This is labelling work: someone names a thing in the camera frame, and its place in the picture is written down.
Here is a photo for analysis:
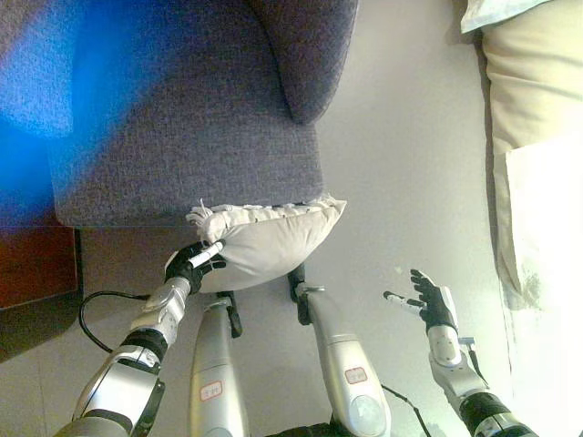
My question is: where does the black floor cable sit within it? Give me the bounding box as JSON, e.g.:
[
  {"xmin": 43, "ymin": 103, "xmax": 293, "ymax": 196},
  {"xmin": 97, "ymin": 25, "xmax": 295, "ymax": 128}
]
[{"xmin": 380, "ymin": 384, "xmax": 430, "ymax": 437}]

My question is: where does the black right robot foot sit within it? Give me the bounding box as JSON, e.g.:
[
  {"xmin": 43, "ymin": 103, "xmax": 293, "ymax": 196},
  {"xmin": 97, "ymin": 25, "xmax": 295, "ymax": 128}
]
[{"xmin": 287, "ymin": 263, "xmax": 312, "ymax": 326}]

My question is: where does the white duvet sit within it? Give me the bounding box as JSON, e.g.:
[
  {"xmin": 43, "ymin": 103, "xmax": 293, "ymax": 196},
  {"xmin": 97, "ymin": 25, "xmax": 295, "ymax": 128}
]
[{"xmin": 459, "ymin": 0, "xmax": 534, "ymax": 36}]

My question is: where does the black left robot foot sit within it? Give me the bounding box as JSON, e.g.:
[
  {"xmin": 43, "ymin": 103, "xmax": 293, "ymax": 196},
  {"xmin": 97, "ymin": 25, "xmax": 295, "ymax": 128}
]
[{"xmin": 216, "ymin": 290, "xmax": 243, "ymax": 339}]

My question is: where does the grey fabric tub armchair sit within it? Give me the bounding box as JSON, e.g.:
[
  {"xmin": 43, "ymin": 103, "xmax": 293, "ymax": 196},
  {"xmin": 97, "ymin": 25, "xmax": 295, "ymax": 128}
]
[{"xmin": 0, "ymin": 0, "xmax": 359, "ymax": 229}]

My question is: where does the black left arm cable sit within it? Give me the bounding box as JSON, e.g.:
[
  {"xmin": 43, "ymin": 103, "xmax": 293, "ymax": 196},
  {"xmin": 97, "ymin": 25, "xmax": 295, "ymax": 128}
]
[{"xmin": 78, "ymin": 290, "xmax": 151, "ymax": 354}]

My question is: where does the white flat sheet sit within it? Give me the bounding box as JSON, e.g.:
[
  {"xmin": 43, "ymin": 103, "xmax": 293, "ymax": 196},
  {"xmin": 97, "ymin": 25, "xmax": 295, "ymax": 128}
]
[{"xmin": 504, "ymin": 131, "xmax": 583, "ymax": 437}]

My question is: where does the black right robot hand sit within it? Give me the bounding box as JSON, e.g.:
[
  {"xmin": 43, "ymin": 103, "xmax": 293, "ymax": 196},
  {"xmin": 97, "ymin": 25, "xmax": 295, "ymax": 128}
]
[{"xmin": 383, "ymin": 268, "xmax": 459, "ymax": 336}]

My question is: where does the white fringed throw pillow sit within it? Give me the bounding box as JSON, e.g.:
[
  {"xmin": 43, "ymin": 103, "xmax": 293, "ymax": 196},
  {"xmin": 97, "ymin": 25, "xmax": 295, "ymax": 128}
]
[{"xmin": 184, "ymin": 193, "xmax": 348, "ymax": 295}]

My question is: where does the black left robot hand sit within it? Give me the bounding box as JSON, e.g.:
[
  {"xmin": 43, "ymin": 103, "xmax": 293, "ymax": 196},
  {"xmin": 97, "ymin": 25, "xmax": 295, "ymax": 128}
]
[{"xmin": 163, "ymin": 239, "xmax": 228, "ymax": 295}]

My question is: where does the black robot foot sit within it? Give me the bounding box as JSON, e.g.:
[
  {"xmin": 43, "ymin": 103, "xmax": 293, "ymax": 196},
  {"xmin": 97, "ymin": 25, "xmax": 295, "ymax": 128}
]
[
  {"xmin": 216, "ymin": 290, "xmax": 243, "ymax": 339},
  {"xmin": 287, "ymin": 263, "xmax": 312, "ymax": 326}
]

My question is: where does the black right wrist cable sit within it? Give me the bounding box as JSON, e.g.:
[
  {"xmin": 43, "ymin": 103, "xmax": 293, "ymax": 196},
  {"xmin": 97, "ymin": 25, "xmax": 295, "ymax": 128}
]
[{"xmin": 457, "ymin": 336, "xmax": 491, "ymax": 389}]

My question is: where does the silver left robot leg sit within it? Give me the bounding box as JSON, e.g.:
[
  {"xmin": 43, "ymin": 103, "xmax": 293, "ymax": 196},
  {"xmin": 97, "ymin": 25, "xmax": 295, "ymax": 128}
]
[{"xmin": 189, "ymin": 293, "xmax": 251, "ymax": 437}]

